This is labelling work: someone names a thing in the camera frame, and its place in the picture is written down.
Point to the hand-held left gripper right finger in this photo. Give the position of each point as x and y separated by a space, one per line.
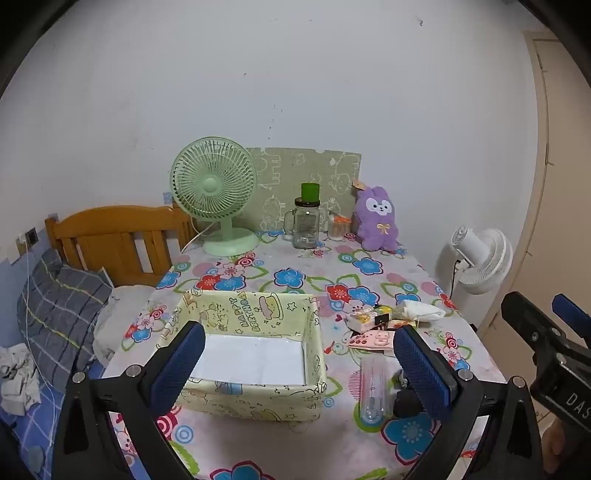
420 369

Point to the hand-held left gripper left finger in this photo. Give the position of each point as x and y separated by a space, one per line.
178 364

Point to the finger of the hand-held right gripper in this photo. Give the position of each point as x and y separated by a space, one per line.
531 325
570 311

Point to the black bag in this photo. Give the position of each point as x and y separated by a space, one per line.
406 402

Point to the clear plastic tube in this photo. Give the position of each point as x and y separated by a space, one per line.
372 387

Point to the white face mask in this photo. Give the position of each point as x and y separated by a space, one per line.
422 311

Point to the pink cartoon packet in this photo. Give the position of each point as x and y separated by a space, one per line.
369 340

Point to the cartoon tissue pack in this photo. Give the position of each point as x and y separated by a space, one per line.
360 320

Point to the yellow cartoon fabric storage box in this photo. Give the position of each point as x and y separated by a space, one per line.
258 399

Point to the person's right hand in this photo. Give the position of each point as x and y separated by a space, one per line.
551 447

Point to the white bedding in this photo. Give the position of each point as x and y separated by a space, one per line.
124 314

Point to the white standing fan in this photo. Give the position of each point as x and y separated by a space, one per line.
485 263

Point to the beige door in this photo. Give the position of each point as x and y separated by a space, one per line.
558 184

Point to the grey plaid pillow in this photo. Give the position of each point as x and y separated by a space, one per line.
60 314

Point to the floral tablecloth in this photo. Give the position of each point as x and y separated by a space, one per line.
295 277

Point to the wooden bed headboard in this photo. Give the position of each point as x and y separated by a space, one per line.
106 235

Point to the purple plush rabbit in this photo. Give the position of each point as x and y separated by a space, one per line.
378 221

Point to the blue checked bed sheet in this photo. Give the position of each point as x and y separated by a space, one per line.
37 434

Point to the crumpled white grey cloth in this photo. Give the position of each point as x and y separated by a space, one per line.
18 383

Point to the toothpick jar orange lid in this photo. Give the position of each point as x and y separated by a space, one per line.
338 229

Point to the glass jar mug green lid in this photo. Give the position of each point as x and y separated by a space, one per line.
305 226

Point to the green desk fan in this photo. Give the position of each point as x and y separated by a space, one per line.
212 184

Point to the green patterned board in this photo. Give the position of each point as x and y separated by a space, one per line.
295 170

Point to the wall socket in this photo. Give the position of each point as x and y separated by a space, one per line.
31 236

